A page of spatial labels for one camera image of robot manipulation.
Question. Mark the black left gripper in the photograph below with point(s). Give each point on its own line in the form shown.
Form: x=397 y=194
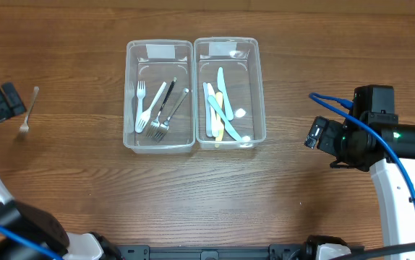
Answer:
x=3 y=102

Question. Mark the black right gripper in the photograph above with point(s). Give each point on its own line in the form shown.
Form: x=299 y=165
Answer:
x=326 y=133

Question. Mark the pale teal plastic knife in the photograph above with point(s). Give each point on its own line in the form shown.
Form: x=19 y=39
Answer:
x=227 y=125

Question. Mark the cream white plastic knife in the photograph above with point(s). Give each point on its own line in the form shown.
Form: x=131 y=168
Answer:
x=213 y=121

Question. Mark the yellow plastic knife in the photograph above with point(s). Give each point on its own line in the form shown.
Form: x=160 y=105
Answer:
x=219 y=100

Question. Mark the mint green plastic knife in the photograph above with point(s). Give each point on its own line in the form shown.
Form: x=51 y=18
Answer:
x=222 y=88

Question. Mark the light blue plastic knife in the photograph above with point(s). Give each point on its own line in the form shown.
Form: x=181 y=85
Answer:
x=208 y=126

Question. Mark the white plastic fork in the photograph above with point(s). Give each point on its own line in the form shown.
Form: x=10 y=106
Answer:
x=141 y=124
x=141 y=92

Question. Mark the black handled metal fork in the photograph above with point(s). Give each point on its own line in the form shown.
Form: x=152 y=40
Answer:
x=156 y=122

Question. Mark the long silver metal fork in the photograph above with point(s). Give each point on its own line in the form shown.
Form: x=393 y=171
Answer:
x=162 y=130

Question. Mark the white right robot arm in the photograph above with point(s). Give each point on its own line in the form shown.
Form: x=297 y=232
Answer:
x=370 y=139

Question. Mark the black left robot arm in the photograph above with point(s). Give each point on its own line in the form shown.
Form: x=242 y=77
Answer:
x=29 y=233

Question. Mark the right clear plastic container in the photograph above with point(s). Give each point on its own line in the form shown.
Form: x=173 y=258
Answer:
x=240 y=59

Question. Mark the clear plastic container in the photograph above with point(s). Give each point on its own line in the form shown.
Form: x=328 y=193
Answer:
x=240 y=59
x=155 y=62

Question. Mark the left clear plastic container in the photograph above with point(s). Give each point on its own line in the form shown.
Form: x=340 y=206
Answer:
x=155 y=62

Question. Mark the small silver metal fork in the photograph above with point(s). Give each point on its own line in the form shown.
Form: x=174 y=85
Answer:
x=24 y=128

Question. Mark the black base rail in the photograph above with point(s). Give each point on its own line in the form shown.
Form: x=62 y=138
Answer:
x=207 y=252

